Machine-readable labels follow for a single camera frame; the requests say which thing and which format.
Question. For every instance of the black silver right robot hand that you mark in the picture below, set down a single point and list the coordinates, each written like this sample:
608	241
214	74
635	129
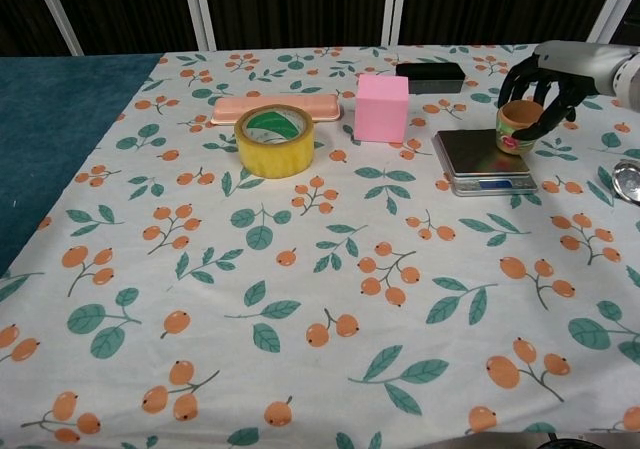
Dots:
575	66

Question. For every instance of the small orange ceramic cup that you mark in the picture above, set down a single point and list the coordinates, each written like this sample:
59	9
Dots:
517	136

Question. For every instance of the silver digital kitchen scale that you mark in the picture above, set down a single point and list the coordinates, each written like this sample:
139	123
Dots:
470	156

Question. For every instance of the metal spoon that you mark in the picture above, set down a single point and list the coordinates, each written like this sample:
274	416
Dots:
629	181

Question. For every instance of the black rectangular box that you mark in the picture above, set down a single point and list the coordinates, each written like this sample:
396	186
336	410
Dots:
432	78

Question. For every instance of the pink cube block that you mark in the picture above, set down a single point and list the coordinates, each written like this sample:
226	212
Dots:
381	114

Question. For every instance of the yellow tape roll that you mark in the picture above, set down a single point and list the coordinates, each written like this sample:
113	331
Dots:
275	154

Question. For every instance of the floral print tablecloth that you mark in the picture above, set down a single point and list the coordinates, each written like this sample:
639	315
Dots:
320	294

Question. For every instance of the pink oblong pencil case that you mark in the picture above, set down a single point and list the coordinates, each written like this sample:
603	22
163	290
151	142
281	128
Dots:
235	106

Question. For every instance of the teal velvet table cover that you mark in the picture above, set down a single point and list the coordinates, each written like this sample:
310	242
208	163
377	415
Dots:
55	134

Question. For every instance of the white partition frame post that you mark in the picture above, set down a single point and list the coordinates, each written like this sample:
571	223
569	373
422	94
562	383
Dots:
55	11
392	6
200	9
607	4

